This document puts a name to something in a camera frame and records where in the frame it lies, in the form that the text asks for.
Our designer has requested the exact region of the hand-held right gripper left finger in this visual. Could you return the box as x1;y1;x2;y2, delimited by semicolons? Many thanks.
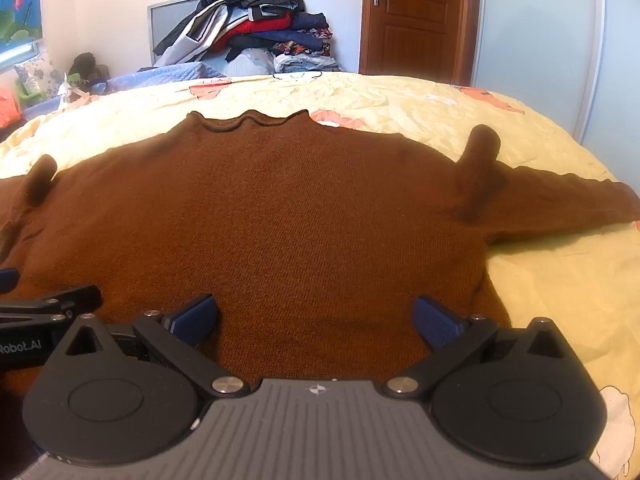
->
50;294;251;401

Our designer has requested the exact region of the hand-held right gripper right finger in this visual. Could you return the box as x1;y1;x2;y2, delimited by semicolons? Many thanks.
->
385;295;583;401

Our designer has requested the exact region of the brown knit sweater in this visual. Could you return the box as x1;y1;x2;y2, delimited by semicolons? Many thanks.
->
0;109;640;401

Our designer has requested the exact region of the pile of clothes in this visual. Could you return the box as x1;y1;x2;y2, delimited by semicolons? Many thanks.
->
152;0;343;75

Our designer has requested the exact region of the orange cloth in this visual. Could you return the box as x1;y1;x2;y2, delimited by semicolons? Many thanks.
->
0;85;24;129

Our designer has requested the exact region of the green plastic item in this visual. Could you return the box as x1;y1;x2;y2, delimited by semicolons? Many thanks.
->
17;80;44;107

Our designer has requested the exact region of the floral pillow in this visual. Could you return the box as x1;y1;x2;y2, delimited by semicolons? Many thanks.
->
13;52;64;99

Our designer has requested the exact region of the yellow printed quilt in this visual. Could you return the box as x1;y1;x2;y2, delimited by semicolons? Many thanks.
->
0;72;640;477

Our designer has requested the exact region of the dark plush toy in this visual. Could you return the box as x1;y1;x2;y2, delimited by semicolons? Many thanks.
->
67;52;111;87

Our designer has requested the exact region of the blue quilted blanket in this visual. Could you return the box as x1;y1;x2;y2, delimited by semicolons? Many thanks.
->
105;61;234;94

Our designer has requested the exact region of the grey framed panel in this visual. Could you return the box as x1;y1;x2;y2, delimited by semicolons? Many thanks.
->
146;0;203;67

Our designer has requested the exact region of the frosted glass wardrobe door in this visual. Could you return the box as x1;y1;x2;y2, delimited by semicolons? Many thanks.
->
470;0;640;147

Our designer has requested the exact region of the brown wooden door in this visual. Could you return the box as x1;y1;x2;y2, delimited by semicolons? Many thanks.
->
358;0;477;87

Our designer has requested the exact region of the lotus wall poster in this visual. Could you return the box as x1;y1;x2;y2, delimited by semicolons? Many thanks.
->
0;0;44;49

